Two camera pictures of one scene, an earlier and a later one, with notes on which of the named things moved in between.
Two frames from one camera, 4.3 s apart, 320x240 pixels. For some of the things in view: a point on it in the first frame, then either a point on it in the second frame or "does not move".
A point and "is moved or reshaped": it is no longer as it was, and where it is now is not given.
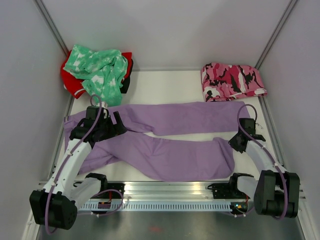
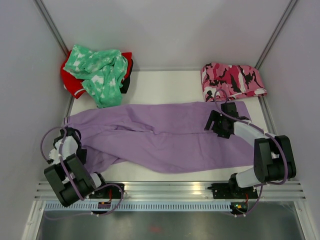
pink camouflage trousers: (223, 82) does not move
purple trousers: (140, 152) is moved or reshaped
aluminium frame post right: (275, 34) does not move
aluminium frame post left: (50, 23) does not move
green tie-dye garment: (102, 70) does not move
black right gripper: (233, 143) -> (215, 116)
